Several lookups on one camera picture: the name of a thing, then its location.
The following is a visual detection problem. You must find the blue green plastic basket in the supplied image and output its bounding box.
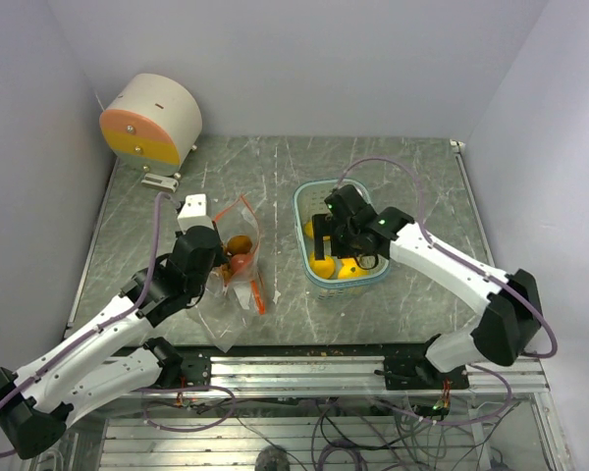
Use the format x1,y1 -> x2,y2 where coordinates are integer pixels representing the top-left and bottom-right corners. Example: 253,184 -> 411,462
293,180 -> 389,301

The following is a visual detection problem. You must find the brown kiwi fruit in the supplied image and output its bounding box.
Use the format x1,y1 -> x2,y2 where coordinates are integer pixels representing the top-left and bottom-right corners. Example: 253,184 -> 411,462
226,235 -> 253,256

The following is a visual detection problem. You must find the clear zip top bag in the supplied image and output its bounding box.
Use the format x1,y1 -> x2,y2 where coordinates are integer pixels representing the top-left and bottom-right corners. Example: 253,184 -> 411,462
187,195 -> 268,352

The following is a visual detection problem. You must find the brown longan bunch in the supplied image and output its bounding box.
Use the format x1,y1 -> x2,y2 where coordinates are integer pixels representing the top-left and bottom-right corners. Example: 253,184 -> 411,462
218,263 -> 234,286

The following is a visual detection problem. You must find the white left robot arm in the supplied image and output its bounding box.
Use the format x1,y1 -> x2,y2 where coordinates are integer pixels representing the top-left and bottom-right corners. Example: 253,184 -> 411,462
0,224 -> 223,459

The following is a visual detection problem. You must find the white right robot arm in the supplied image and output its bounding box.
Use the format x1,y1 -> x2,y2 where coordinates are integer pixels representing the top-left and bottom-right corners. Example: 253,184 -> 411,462
311,184 -> 541,386

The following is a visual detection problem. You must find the yellow mango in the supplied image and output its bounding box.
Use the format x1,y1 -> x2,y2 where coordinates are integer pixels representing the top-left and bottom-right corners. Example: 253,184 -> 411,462
303,220 -> 331,242

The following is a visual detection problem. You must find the yellow pear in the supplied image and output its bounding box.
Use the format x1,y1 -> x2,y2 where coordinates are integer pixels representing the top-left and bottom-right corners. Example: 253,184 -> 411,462
308,251 -> 336,280

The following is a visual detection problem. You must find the small white metal block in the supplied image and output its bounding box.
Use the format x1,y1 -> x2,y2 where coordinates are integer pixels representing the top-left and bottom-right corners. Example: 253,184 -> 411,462
141,173 -> 179,193

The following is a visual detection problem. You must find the round white drawer box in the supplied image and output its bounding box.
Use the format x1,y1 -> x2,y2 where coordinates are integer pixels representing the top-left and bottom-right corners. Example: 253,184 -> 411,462
99,73 -> 203,177

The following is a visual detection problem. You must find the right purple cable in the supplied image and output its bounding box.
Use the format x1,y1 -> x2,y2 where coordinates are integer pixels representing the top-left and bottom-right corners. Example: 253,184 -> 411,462
333,156 -> 559,428

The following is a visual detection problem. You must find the purple cable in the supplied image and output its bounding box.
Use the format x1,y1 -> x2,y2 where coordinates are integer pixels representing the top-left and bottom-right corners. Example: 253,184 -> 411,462
333,156 -> 559,428
0,191 -> 237,455

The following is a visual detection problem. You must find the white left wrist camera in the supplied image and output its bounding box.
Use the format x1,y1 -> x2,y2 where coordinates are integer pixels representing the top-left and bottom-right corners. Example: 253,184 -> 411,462
177,193 -> 213,233

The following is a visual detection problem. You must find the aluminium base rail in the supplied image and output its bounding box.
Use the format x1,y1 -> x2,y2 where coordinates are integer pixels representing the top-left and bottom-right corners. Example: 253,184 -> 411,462
102,352 -> 546,398

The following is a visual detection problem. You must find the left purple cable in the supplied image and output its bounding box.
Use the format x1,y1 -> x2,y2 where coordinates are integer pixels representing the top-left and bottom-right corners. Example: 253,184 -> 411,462
0,191 -> 237,455

